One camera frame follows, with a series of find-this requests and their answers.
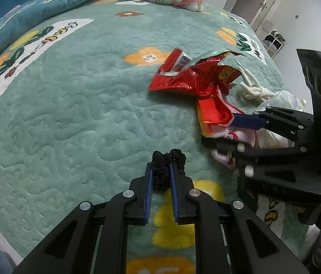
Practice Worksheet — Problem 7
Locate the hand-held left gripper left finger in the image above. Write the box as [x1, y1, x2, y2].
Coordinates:
[12, 161, 154, 274]

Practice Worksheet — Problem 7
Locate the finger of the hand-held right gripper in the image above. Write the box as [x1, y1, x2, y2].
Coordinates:
[202, 137, 321, 196]
[230, 106, 316, 142]

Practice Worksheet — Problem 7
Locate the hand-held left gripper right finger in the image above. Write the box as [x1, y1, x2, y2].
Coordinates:
[170, 161, 311, 274]

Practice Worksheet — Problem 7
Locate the white rope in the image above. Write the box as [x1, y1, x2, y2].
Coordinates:
[235, 58, 272, 102]

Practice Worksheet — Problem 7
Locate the black scrunchie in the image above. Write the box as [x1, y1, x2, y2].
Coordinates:
[152, 148, 186, 192]

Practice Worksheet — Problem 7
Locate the clear plastic bag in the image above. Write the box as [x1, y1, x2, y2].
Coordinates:
[256, 91, 306, 149]

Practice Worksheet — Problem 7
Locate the red snack wrapper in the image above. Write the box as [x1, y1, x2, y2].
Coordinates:
[148, 48, 243, 97]

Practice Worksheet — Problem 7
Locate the white metal rack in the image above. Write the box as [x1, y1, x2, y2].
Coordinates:
[261, 29, 286, 56]

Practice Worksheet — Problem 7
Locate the person's white patterned clothing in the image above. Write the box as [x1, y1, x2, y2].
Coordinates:
[256, 194, 321, 269]

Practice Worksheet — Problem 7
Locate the grey bundle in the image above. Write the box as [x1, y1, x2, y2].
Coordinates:
[270, 29, 286, 41]

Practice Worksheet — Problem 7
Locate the white door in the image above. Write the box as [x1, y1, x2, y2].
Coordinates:
[250, 0, 281, 32]

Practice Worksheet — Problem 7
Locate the green floral bedspread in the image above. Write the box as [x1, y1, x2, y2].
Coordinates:
[0, 0, 303, 274]

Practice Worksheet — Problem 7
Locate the blue floral quilt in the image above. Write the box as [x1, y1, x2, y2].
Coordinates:
[0, 0, 158, 77]

